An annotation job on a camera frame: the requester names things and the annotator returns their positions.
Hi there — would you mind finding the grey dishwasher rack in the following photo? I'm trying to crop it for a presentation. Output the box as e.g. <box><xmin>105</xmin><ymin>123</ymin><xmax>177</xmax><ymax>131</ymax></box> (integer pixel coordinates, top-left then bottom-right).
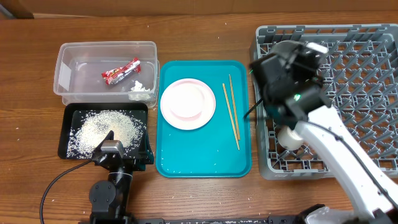
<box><xmin>249</xmin><ymin>24</ymin><xmax>397</xmax><ymax>180</ymax></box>

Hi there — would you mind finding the red snack wrapper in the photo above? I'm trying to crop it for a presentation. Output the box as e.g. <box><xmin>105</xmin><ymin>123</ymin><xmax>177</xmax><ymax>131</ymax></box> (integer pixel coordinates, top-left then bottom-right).
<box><xmin>101</xmin><ymin>58</ymin><xmax>141</xmax><ymax>85</ymax></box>

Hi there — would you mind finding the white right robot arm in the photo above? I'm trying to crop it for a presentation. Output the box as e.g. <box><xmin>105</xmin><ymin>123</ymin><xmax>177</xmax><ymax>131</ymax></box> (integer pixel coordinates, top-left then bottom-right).
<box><xmin>249</xmin><ymin>40</ymin><xmax>397</xmax><ymax>223</ymax></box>

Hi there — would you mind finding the clear plastic bin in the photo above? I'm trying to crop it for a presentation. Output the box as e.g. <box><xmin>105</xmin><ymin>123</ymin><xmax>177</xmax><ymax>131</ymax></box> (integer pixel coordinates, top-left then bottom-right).
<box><xmin>53</xmin><ymin>41</ymin><xmax>160</xmax><ymax>108</ymax></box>

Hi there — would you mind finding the grey small bowl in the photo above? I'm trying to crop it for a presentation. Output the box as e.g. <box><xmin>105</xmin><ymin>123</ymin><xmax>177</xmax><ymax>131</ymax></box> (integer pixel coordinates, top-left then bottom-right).
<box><xmin>269</xmin><ymin>40</ymin><xmax>300</xmax><ymax>58</ymax></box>

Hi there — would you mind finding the white cup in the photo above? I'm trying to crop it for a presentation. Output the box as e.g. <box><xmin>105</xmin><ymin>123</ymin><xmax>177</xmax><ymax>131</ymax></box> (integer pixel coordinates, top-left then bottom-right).
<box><xmin>277</xmin><ymin>126</ymin><xmax>304</xmax><ymax>151</ymax></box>

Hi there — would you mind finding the wooden chopstick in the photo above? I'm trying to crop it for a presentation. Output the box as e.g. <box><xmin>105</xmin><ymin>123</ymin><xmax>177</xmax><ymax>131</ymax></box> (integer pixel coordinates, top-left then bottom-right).
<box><xmin>229</xmin><ymin>74</ymin><xmax>241</xmax><ymax>141</ymax></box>
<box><xmin>222</xmin><ymin>83</ymin><xmax>240</xmax><ymax>151</ymax></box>

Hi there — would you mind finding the pink plate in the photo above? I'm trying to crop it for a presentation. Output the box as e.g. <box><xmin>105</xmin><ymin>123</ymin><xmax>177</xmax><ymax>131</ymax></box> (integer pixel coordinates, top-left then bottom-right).
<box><xmin>160</xmin><ymin>78</ymin><xmax>216</xmax><ymax>131</ymax></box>

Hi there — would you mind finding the teal plastic tray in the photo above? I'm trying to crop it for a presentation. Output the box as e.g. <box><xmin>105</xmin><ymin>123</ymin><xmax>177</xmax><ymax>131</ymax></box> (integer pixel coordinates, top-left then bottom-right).
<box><xmin>155</xmin><ymin>60</ymin><xmax>252</xmax><ymax>178</ymax></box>

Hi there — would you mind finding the black plastic tray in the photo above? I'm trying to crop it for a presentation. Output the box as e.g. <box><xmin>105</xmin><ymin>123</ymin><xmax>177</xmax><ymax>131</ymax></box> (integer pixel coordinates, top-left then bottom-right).
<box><xmin>58</xmin><ymin>103</ymin><xmax>148</xmax><ymax>160</ymax></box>

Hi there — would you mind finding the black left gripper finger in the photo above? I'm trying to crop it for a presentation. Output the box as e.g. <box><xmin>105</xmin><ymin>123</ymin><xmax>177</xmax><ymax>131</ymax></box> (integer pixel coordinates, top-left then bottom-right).
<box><xmin>138</xmin><ymin>130</ymin><xmax>154</xmax><ymax>159</ymax></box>
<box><xmin>91</xmin><ymin>129</ymin><xmax>115</xmax><ymax>156</ymax></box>

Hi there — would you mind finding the white tissue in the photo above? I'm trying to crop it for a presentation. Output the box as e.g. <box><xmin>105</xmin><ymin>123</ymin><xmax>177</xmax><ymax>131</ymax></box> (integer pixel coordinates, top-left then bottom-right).
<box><xmin>128</xmin><ymin>80</ymin><xmax>150</xmax><ymax>101</ymax></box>

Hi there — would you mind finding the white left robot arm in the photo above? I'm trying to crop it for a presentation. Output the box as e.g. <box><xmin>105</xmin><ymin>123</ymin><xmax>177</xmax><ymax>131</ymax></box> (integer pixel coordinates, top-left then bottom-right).
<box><xmin>89</xmin><ymin>131</ymin><xmax>154</xmax><ymax>224</ymax></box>

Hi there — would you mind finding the white rice pile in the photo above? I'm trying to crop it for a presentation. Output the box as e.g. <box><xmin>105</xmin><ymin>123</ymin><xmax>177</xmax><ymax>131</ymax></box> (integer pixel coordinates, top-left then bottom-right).
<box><xmin>66</xmin><ymin>110</ymin><xmax>146</xmax><ymax>159</ymax></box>

